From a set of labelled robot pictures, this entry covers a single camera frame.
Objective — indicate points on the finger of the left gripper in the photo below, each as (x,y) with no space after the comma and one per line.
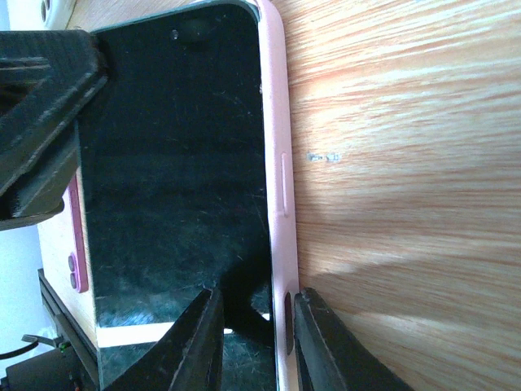
(47,77)

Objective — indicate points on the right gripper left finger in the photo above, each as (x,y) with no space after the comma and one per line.
(188,356)

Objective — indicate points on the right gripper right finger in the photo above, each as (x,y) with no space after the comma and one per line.
(329,356)

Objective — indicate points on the black screen phone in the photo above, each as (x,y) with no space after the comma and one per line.
(173,175)

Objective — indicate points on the pink phone case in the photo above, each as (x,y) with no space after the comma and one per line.
(279,185)

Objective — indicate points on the beige phone case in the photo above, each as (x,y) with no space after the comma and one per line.
(56,14)

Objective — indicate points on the purple phone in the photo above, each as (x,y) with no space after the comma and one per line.
(76,259)

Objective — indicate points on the black aluminium frame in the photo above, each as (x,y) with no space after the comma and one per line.
(70,330)

